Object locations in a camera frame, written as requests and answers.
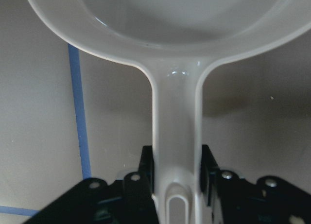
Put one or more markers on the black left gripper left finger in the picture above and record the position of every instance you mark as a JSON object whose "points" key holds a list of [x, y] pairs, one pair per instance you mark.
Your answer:
{"points": [[93, 201]]}

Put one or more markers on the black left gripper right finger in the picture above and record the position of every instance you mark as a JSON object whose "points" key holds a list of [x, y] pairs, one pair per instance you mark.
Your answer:
{"points": [[234, 200]]}

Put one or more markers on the beige dustpan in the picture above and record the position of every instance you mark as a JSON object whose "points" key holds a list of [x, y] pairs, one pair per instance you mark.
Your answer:
{"points": [[176, 44]]}

